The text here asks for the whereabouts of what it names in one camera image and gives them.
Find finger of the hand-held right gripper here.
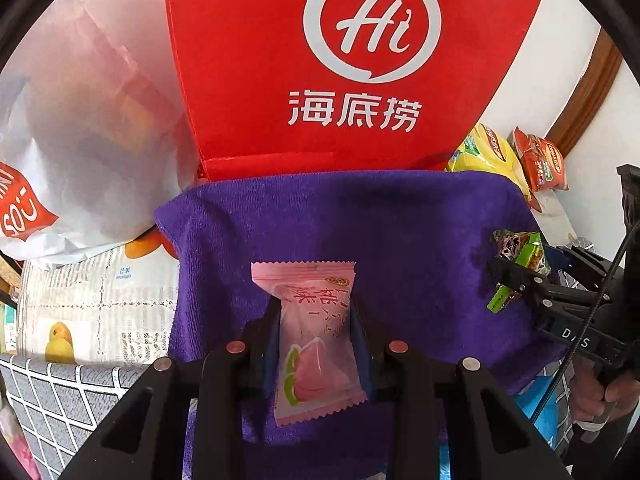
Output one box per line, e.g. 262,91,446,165
487,258,614,312
555,245,617,287

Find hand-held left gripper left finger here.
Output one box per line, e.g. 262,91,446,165
60,297,284,480

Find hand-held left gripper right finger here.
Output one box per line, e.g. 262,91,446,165
349,297,571,480

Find green candy packet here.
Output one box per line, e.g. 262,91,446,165
487,229,551,313

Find pink peach print snack packet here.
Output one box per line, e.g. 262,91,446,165
251,261,368,427

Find blue box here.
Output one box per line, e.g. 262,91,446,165
515,375,562,453

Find person's right hand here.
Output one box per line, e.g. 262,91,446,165
570,360,640,428

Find red chip bag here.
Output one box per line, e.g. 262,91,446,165
512,127,570,193

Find person's dark clothing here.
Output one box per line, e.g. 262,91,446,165
562,410,637,476

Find purple towel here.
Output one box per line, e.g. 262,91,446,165
154,170,576,480

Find yellow chip bag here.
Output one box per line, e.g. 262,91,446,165
445,124,533,206

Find white fruit print bag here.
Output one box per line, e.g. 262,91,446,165
20,230,181,366

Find grey checked bedsheet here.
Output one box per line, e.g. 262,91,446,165
0,352,201,480

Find pink cloth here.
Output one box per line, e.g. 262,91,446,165
0,405,42,480

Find red paper bag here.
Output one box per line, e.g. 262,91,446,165
162,0,551,183

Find white plastic bag red label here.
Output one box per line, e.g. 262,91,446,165
0,0,201,267

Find black cable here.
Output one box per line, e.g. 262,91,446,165
530,220,640,426

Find wooden door frame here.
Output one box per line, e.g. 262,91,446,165
550,27,623,161

